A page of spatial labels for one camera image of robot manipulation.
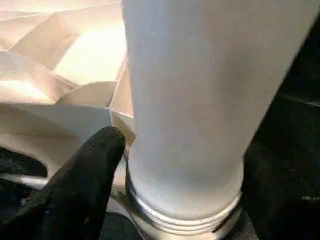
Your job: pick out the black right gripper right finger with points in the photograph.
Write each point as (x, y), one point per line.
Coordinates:
(282, 195)

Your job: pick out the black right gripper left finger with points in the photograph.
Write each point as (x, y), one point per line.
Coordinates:
(75, 187)

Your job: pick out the white plastic table top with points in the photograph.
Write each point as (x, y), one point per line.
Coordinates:
(62, 62)

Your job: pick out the white plastic table leg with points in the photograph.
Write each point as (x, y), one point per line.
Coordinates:
(200, 100)

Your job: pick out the black plastic mat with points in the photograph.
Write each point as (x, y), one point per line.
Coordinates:
(300, 75)

